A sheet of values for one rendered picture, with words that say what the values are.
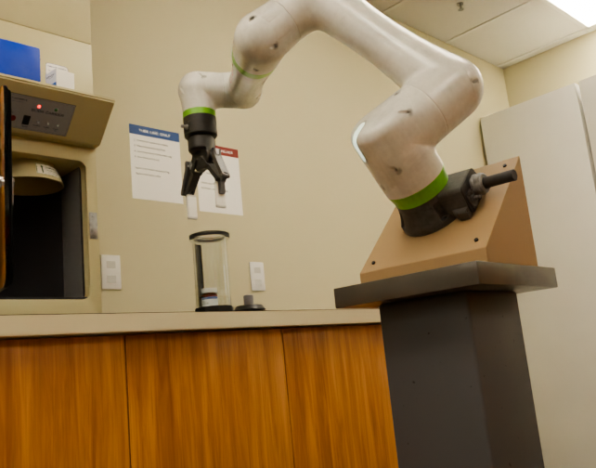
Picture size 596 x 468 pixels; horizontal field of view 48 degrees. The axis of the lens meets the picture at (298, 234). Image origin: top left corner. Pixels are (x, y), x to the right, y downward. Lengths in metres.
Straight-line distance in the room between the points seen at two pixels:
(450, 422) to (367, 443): 0.70
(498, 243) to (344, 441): 0.83
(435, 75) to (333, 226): 1.76
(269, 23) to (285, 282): 1.45
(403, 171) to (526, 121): 2.92
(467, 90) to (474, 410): 0.59
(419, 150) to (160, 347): 0.70
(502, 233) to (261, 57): 0.64
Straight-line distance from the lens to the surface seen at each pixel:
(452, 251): 1.25
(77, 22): 1.99
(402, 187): 1.30
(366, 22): 1.46
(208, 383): 1.58
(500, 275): 1.23
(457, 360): 1.25
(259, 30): 1.50
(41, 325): 1.37
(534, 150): 4.11
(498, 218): 1.28
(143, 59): 2.62
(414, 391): 1.31
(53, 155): 1.80
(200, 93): 1.90
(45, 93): 1.73
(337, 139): 3.19
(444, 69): 1.34
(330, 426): 1.84
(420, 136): 1.28
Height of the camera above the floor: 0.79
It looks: 11 degrees up
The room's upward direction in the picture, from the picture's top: 6 degrees counter-clockwise
